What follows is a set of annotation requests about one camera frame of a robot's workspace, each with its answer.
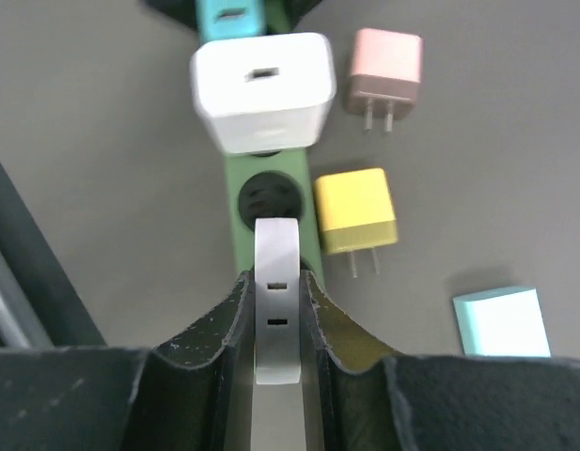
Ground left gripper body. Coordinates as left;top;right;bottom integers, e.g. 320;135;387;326
142;0;321;36

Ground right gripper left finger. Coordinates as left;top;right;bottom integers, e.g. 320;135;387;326
0;272;252;450

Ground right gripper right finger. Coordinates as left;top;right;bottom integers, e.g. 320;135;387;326
301;272;580;450

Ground dark teal plug adapter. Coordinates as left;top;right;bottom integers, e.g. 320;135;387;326
196;0;266;43

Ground white plug adapter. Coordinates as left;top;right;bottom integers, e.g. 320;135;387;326
190;32;337;155

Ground pink plug adapter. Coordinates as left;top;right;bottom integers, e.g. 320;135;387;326
345;28;423;132

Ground white cylindrical plug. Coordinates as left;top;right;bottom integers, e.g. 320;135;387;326
254;218;301;385

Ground green power strip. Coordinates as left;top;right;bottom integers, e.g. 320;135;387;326
222;0;326;288

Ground yellow plug adapter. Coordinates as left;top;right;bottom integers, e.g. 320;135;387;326
314;167;399;277

